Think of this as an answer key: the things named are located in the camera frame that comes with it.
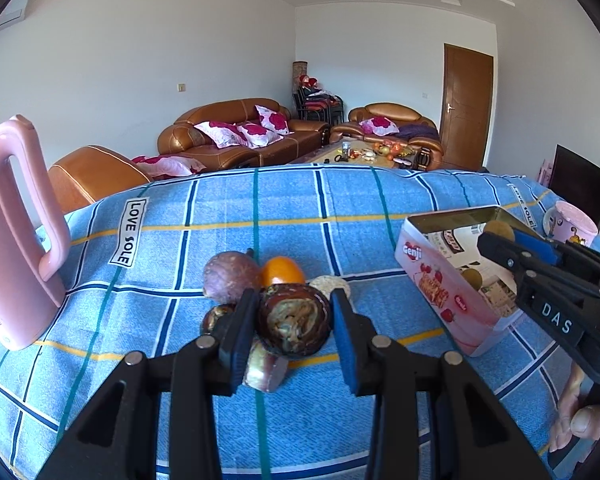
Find dark brown round fruit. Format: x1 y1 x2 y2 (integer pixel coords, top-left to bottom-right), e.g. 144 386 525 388
257 282 333 359

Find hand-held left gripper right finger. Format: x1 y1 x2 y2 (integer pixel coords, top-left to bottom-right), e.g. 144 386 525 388
330 290 556 480

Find printed paper sheet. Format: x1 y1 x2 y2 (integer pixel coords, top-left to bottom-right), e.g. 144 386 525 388
427 225 523 318

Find pink tin box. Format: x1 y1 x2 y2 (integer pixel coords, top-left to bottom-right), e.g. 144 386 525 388
395 206 538 358

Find small dark fruit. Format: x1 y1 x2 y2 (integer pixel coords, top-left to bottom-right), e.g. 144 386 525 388
201 304 238 337

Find stacked black red chairs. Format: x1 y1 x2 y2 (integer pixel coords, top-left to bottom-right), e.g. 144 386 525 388
292 85 343 123

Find long brown leather sofa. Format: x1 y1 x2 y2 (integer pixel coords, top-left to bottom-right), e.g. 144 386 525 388
157 98 331 171

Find purple cloth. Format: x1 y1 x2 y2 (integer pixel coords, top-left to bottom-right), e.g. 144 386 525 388
397 122 440 142

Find single brown leather sofa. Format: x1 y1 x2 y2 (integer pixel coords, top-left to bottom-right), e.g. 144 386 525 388
330 103 445 171

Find brown leather armchair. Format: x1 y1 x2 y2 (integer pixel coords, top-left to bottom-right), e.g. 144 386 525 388
47 145 153 213

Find black television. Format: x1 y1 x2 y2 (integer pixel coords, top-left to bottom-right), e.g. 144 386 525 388
550 144 600 233

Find purple passion fruit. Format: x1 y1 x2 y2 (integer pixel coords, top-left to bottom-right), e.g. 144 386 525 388
202 251 263 306

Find pink cartoon cup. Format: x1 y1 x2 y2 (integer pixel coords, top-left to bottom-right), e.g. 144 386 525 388
542 201 599 247

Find person's right hand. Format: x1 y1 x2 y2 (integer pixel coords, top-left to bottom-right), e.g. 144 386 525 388
547 360 600 480

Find white air conditioner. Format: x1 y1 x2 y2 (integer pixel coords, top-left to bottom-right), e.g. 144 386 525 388
0 0 33 36

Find wooden coffee table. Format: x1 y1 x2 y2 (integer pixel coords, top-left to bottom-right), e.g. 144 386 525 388
290 136 421 168

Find brown wooden door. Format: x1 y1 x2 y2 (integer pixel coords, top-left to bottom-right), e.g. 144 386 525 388
440 43 495 171

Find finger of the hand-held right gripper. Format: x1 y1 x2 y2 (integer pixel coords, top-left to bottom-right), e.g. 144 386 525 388
516 269 600 358
476 230 600 297

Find orange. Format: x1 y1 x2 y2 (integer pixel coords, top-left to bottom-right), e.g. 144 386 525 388
259 256 307 291

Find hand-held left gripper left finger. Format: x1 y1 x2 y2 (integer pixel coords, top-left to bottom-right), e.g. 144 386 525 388
35 287 261 480

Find white pink floral pillow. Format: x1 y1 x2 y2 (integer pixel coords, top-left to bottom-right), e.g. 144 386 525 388
236 122 283 149
194 121 246 150
130 155 206 178
256 105 292 136
359 116 400 137

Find pile of table fruits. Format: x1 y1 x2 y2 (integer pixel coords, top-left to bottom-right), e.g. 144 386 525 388
362 142 412 160

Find pink kettle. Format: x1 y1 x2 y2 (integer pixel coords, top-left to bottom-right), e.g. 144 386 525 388
0 114 72 352

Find pale round fruit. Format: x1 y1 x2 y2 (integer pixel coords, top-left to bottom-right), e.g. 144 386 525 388
307 275 353 307

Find pale pink fruit piece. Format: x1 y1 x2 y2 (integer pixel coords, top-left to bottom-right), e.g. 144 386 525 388
243 337 289 393

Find blue plaid blanket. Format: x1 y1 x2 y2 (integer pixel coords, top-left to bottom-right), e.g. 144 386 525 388
0 165 600 480

